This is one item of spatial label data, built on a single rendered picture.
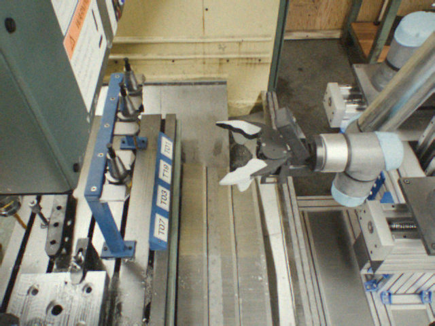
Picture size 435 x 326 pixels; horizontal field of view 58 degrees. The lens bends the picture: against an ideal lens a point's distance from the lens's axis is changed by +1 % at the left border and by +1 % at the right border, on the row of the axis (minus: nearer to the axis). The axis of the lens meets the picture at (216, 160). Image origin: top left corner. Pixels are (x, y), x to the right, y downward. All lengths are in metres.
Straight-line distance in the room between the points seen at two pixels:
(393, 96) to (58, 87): 0.63
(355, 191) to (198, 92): 1.09
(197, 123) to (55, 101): 1.33
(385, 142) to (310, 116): 2.17
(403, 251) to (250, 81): 1.03
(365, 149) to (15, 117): 0.59
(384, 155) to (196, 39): 1.06
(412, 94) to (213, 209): 0.90
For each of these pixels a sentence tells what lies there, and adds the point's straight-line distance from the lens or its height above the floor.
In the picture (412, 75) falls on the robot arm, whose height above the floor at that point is 1.55.
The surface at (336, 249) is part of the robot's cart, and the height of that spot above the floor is 0.21.
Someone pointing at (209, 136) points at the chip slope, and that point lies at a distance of 1.71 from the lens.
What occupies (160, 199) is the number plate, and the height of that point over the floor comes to 0.95.
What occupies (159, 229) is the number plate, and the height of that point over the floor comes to 0.94.
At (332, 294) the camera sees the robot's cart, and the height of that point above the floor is 0.21.
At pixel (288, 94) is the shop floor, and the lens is 3.09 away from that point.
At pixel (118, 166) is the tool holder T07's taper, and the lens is 0.98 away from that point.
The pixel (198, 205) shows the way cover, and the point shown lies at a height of 0.75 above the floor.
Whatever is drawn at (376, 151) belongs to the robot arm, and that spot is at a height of 1.46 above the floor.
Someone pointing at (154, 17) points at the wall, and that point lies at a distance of 1.63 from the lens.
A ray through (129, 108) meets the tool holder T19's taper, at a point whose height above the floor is 1.25.
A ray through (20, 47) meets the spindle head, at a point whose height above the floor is 1.81.
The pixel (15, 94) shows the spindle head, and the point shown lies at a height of 1.78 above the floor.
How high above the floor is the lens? 2.01
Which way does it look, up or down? 51 degrees down
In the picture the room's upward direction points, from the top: straight up
